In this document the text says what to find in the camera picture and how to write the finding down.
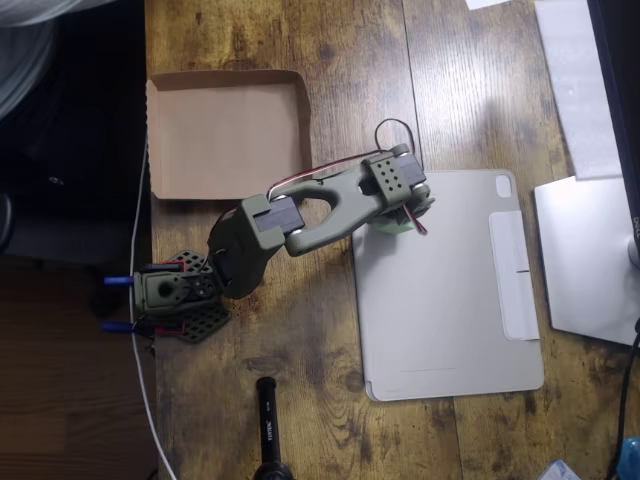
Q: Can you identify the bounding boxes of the green cube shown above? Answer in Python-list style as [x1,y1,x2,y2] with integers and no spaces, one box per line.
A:
[370,212,417,237]

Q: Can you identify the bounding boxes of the cardboard tray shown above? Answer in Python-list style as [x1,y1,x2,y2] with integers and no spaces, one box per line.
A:
[144,69,316,202]

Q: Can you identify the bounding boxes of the tablet in beige folio case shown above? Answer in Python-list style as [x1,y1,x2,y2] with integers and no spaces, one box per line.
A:
[348,168,546,403]

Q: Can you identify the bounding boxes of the silver monitor stand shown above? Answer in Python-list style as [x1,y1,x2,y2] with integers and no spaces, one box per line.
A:
[532,175,640,347]

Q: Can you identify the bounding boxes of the white foam sheet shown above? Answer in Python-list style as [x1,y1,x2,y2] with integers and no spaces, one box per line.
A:
[533,0,626,182]

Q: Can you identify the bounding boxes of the black monitor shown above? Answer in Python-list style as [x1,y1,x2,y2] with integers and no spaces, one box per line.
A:
[585,0,640,241]

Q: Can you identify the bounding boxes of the blue white packet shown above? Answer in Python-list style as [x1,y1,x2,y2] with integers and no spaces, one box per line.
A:
[541,458,582,480]

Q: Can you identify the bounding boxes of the teal object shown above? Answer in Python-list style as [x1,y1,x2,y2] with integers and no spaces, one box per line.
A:
[616,435,640,480]

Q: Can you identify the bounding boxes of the person in grey shirt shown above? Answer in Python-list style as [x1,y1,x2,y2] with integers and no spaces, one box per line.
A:
[0,0,101,121]

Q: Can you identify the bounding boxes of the red black white servo wire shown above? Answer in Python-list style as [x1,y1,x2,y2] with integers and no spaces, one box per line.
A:
[267,118,430,236]

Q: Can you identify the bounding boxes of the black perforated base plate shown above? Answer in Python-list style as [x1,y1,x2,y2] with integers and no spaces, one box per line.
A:
[149,247,234,347]

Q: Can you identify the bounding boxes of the black camera stand pole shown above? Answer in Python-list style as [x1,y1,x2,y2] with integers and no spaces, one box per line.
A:
[252,376,297,480]

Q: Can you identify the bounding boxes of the black cable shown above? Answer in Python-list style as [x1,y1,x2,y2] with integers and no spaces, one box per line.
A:
[605,318,640,480]

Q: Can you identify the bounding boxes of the white cable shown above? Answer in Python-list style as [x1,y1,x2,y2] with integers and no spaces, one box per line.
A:
[128,114,177,480]

